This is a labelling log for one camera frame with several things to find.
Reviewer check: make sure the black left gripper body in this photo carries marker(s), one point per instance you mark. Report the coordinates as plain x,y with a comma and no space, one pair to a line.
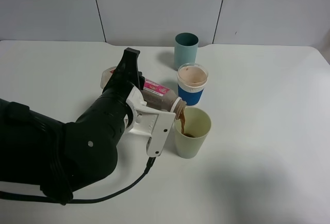
121,85

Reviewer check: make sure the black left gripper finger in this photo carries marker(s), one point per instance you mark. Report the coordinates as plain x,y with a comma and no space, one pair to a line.
128,67

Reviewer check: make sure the plastic drink bottle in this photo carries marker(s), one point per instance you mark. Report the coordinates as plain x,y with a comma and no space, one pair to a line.
162,98

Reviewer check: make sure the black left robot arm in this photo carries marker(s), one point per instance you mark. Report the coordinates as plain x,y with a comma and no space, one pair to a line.
62,158

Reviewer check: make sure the teal plastic cup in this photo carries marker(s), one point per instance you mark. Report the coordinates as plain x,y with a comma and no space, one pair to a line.
185,50

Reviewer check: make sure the blue sleeved paper cup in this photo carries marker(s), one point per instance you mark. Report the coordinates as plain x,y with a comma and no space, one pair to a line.
191,80

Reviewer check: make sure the pale green plastic cup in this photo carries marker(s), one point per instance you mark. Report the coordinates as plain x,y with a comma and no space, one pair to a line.
190,136

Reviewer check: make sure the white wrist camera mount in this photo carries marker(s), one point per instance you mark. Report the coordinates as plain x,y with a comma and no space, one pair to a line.
148,122

